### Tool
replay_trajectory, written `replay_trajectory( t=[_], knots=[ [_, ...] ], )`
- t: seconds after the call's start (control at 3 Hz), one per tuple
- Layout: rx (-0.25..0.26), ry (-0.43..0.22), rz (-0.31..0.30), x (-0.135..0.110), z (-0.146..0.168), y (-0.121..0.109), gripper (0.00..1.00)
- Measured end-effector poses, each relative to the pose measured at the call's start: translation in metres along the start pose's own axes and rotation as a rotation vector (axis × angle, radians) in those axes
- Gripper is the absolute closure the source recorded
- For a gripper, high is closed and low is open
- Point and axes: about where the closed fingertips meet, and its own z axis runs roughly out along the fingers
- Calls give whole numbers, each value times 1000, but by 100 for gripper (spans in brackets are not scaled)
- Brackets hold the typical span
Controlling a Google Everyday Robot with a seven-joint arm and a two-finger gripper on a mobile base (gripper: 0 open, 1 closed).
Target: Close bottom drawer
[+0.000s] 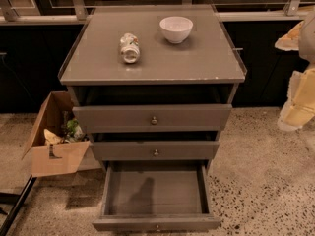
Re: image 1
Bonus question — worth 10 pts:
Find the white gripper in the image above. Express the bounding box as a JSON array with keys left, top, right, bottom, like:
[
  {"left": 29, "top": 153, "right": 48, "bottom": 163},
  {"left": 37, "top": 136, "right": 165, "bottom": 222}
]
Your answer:
[{"left": 275, "top": 11, "right": 315, "bottom": 131}]

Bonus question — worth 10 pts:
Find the grey bottom drawer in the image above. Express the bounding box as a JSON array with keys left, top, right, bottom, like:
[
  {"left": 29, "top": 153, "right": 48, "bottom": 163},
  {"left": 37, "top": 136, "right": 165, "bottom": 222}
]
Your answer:
[{"left": 93, "top": 160, "right": 221, "bottom": 232}]

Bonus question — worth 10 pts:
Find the grey drawer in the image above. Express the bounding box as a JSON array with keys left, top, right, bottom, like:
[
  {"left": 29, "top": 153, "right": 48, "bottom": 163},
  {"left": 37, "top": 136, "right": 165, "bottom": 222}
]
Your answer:
[
  {"left": 92, "top": 131, "right": 220, "bottom": 161},
  {"left": 93, "top": 160, "right": 221, "bottom": 232},
  {"left": 73, "top": 85, "right": 231, "bottom": 133}
]

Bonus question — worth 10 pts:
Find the grey drawer cabinet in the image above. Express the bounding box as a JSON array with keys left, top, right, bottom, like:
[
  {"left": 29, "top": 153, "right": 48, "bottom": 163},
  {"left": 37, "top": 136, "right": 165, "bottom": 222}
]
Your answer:
[{"left": 57, "top": 4, "right": 248, "bottom": 175}]

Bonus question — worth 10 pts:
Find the grey top drawer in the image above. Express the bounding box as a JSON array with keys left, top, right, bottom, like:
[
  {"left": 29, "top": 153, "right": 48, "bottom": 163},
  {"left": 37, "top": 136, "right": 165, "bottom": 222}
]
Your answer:
[{"left": 73, "top": 85, "right": 231, "bottom": 133}]

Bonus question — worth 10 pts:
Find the grey middle drawer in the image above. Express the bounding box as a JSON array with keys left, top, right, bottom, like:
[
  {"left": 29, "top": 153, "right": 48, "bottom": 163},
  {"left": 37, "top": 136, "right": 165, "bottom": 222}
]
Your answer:
[{"left": 92, "top": 131, "right": 220, "bottom": 161}]

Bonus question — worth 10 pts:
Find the white ceramic bowl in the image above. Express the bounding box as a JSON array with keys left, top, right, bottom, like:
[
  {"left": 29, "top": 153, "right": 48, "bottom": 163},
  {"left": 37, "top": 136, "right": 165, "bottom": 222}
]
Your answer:
[{"left": 159, "top": 16, "right": 194, "bottom": 44}]

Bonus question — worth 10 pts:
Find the crushed white soda can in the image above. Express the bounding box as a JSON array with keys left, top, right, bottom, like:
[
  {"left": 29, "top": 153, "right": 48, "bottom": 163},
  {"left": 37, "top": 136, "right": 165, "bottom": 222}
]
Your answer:
[{"left": 120, "top": 33, "right": 140, "bottom": 64}]

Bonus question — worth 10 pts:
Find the trash inside cardboard box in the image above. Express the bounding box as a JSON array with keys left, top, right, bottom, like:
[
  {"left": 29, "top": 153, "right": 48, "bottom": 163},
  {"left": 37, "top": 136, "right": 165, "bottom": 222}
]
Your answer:
[{"left": 43, "top": 111, "right": 87, "bottom": 145}]

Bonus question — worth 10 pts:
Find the open cardboard box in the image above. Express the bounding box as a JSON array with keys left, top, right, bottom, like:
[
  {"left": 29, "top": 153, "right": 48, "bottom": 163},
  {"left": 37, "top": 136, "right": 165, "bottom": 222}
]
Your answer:
[{"left": 23, "top": 91, "right": 96, "bottom": 177}]

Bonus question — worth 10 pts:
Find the black metal floor stand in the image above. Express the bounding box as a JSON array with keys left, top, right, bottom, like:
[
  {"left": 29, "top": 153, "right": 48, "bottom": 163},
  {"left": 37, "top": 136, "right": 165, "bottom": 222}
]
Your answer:
[{"left": 0, "top": 176, "right": 36, "bottom": 236}]

